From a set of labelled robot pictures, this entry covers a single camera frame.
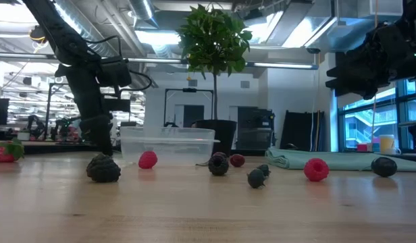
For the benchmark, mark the yellow cup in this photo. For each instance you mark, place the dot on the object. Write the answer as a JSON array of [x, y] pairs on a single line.
[[387, 143]]

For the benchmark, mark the red raspberry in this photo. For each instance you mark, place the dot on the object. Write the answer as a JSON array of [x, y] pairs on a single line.
[[316, 169], [147, 160]]

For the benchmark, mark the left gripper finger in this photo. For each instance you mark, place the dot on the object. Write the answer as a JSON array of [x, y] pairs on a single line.
[[95, 130], [110, 138]]

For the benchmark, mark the black robot station frame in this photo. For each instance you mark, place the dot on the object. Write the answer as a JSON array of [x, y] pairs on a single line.
[[48, 111], [189, 90]]

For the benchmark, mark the black upright panel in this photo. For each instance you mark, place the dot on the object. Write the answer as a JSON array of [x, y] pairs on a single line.
[[300, 131]]

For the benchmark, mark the small dark blueberry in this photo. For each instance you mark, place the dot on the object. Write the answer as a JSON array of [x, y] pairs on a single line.
[[264, 169], [255, 179]]

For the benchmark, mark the black desk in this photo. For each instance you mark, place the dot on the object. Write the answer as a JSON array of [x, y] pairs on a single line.
[[415, 135]]

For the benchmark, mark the black dome camera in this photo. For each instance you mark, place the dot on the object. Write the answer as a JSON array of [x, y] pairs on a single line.
[[313, 50]]

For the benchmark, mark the black aluminium table frame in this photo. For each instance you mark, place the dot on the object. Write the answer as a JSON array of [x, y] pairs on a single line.
[[59, 149]]

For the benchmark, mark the black cherry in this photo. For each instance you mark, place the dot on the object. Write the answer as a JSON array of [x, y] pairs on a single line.
[[384, 166]]

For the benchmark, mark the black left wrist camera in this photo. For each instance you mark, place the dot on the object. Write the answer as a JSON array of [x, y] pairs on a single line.
[[115, 72]]

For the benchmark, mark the clear plastic tupperware container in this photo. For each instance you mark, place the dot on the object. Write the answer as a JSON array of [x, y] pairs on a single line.
[[174, 148]]

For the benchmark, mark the teal folded cloth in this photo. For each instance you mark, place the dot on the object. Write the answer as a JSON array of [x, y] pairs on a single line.
[[343, 161]]

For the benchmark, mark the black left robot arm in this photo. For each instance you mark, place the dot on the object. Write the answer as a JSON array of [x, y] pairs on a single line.
[[59, 33]]

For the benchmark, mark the black cabinet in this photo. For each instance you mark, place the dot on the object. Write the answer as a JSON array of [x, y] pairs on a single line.
[[255, 128]]

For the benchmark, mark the blackberry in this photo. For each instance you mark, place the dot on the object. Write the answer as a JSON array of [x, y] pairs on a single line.
[[218, 164], [103, 168]]

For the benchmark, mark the red strawberry green leaves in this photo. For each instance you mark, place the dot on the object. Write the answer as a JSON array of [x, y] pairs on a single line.
[[5, 154]]

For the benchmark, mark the white tub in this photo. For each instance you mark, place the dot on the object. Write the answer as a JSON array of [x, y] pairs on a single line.
[[24, 136]]

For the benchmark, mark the dark red cherry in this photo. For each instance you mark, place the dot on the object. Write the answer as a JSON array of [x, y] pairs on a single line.
[[237, 160]]

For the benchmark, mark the green plant in black pot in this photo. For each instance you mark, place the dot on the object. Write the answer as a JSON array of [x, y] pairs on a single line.
[[214, 40]]

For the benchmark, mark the red box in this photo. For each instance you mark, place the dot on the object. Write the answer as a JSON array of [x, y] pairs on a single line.
[[362, 147]]

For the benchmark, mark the background black robot arm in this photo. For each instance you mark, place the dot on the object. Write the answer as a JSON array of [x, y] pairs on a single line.
[[63, 128], [35, 126]]

